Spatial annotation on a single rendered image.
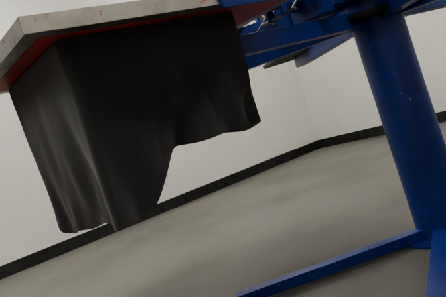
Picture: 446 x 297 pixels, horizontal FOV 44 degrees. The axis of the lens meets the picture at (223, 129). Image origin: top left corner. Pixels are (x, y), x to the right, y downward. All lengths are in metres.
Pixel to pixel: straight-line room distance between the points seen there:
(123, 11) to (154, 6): 0.08
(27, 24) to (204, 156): 5.07
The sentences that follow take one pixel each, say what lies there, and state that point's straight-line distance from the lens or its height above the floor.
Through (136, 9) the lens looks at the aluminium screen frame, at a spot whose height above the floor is 0.97.
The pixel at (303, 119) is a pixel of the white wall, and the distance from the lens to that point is 7.12.
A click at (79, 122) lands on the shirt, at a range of 1.21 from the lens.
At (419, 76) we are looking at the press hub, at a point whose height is 0.62.
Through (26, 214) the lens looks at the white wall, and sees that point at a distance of 5.29.
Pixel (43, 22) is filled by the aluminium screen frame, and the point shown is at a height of 0.97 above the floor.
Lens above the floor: 0.67
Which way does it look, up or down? level
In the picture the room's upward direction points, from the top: 18 degrees counter-clockwise
